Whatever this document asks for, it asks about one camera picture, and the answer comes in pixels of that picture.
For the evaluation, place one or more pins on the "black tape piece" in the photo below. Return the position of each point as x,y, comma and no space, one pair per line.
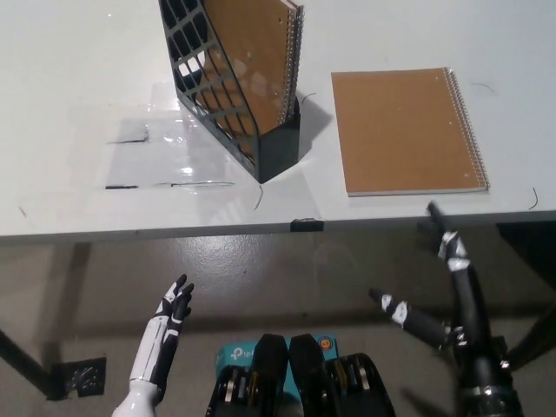
307,225

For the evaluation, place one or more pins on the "black floor tape patch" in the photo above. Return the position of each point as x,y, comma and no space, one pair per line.
80,375

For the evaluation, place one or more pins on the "brown spiral notebook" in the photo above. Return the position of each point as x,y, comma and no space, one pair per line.
399,130
252,43

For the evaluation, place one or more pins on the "black lattice book holder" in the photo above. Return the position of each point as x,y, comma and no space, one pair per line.
278,147

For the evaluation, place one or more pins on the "grey table leg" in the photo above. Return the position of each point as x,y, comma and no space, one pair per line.
78,269

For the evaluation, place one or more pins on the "teal router box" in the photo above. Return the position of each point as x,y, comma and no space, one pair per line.
234,354

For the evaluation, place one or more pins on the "white and black left hand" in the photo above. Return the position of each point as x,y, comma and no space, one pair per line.
174,313

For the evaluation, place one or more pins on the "clear plastic sheet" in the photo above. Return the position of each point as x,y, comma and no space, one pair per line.
143,165

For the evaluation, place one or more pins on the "black and white right hand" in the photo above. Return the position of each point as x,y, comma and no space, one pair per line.
471,304

